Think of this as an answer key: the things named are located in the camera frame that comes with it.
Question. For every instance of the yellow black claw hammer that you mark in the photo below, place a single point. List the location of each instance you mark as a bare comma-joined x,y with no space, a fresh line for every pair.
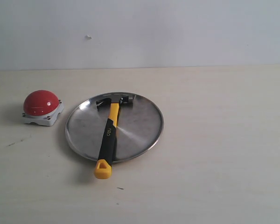
103,168

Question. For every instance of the red dome push button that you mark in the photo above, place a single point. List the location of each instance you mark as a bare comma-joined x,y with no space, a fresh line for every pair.
42,107

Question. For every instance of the round stainless steel plate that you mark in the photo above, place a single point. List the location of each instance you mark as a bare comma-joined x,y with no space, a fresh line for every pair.
139,128

